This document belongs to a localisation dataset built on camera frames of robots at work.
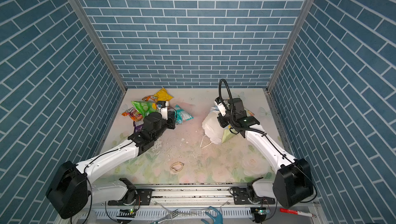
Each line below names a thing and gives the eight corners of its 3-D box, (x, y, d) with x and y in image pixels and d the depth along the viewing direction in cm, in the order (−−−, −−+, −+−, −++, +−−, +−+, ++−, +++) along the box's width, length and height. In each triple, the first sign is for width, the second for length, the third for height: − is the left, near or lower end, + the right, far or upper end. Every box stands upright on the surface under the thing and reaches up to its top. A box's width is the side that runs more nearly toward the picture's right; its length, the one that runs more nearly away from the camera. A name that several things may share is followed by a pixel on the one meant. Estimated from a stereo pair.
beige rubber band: (170, 172, 83) (169, 170, 82) (171, 163, 87) (171, 161, 85) (182, 172, 83) (182, 170, 82) (183, 163, 87) (183, 161, 85)
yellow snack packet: (161, 104, 112) (161, 102, 110) (153, 96, 118) (152, 93, 116) (172, 98, 117) (171, 95, 114) (163, 90, 122) (163, 87, 120)
